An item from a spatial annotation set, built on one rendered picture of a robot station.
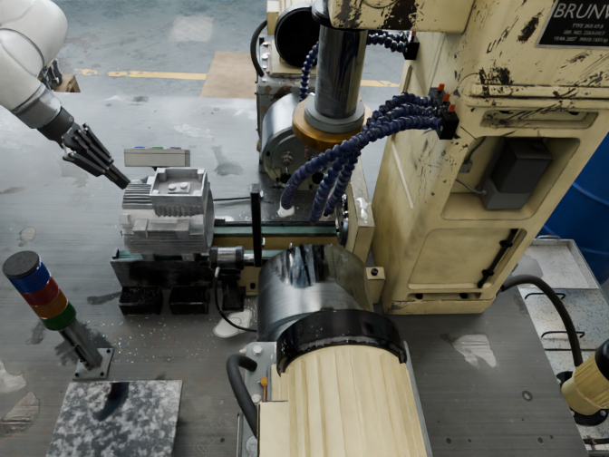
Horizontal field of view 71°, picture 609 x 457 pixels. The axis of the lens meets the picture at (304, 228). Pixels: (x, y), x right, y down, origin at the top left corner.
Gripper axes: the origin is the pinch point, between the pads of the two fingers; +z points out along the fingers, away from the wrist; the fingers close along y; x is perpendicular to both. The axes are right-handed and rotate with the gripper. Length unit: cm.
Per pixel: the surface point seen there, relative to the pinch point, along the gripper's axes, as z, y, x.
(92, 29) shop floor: 30, 336, 169
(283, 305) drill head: 18, -41, -38
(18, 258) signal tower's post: -12.8, -35.2, -0.7
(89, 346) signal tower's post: 16.4, -36.1, 13.4
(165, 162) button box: 8.6, 11.5, -5.8
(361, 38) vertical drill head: -8, -10, -69
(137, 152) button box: 3.1, 13.2, -0.2
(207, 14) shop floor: 82, 381, 79
